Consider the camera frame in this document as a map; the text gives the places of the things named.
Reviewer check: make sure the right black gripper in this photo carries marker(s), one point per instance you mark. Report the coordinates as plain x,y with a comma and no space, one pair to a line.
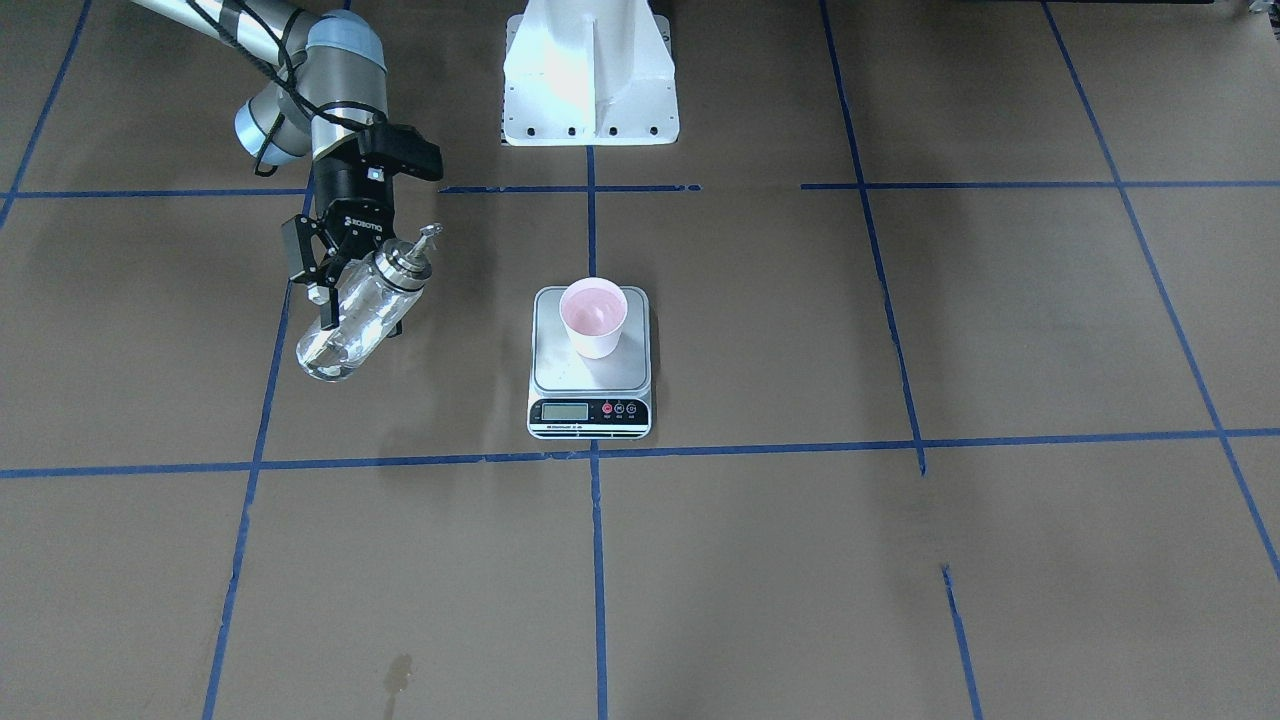
352,203

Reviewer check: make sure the glass sauce dispenser bottle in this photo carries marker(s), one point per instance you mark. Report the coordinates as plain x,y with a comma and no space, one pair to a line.
396,270

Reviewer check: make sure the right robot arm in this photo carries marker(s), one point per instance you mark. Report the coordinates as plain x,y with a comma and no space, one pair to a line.
326,102

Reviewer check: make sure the digital kitchen scale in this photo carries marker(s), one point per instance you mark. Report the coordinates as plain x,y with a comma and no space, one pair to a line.
574,397

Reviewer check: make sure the blue tape grid lines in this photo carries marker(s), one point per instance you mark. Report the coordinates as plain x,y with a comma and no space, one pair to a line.
964,352

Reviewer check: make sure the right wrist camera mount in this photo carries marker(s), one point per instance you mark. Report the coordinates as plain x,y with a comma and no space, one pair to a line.
400,149

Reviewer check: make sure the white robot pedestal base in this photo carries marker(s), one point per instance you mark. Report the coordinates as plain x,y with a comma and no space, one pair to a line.
589,73

